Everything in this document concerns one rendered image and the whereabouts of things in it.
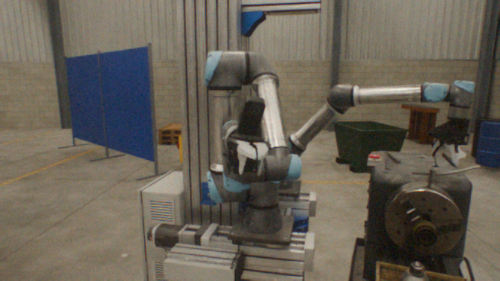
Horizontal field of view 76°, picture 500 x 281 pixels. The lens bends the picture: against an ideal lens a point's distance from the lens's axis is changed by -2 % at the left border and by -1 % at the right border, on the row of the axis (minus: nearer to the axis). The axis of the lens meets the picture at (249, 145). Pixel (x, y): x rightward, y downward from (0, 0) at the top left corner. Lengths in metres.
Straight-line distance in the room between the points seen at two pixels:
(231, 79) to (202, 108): 0.31
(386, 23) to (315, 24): 2.30
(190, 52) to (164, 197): 0.63
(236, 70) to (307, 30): 10.64
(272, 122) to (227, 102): 0.20
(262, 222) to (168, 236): 0.40
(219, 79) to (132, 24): 11.63
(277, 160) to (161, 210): 0.74
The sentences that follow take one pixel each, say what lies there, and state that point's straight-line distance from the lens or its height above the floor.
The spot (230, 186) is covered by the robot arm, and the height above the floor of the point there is 1.42.
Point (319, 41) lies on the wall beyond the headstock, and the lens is 11.69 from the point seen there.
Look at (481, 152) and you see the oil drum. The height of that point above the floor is 0.28.
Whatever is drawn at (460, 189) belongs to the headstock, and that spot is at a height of 1.21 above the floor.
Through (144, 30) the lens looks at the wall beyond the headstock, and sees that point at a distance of 12.46.
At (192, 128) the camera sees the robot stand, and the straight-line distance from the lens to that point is 1.39.
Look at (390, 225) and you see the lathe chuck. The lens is 1.68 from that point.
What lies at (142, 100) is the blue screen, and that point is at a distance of 6.26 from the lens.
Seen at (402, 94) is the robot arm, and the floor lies 1.66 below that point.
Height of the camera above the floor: 1.71
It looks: 11 degrees down
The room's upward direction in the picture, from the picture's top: straight up
